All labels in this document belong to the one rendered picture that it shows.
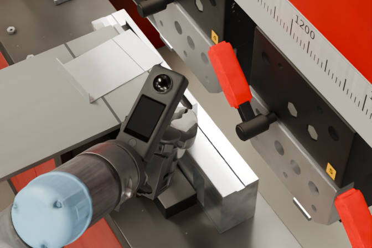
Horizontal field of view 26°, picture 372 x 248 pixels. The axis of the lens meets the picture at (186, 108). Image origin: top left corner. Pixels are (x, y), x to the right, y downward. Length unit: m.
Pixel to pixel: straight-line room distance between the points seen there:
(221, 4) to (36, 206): 0.28
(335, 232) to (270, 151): 1.39
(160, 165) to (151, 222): 0.18
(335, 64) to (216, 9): 0.19
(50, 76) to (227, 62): 0.46
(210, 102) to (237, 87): 1.67
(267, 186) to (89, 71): 1.17
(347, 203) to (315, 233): 1.53
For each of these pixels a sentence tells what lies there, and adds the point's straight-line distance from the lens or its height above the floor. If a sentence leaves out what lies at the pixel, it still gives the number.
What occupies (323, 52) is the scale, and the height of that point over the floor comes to 1.39.
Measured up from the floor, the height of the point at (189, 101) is 1.00.
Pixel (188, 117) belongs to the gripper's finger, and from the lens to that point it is 1.09.
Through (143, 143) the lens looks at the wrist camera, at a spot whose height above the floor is 1.10.
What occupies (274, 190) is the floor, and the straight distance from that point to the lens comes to 2.27.
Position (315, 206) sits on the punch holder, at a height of 1.20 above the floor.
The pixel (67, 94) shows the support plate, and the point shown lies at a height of 1.00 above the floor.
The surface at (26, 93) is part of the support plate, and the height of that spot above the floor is 1.00.
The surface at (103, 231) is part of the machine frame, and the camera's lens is 1.29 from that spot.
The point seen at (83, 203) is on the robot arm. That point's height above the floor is 1.17.
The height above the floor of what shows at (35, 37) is 0.88.
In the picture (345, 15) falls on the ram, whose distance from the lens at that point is 0.64.
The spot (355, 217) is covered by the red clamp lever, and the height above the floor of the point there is 1.31.
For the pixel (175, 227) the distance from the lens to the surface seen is 1.17.
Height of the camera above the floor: 1.88
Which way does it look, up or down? 51 degrees down
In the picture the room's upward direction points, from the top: straight up
